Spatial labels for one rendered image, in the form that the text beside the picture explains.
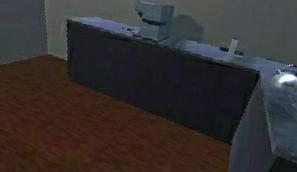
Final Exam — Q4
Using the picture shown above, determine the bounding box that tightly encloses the dark kitchen counter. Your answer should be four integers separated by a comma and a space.
39, 11, 297, 172

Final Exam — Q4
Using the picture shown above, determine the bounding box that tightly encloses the grey coffee machine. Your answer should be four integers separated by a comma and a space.
129, 0, 177, 44

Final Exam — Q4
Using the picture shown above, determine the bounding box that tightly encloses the white bottle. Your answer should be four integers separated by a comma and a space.
226, 37, 239, 62

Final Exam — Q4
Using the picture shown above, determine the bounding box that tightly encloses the silver kettle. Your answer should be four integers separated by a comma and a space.
269, 60, 297, 95

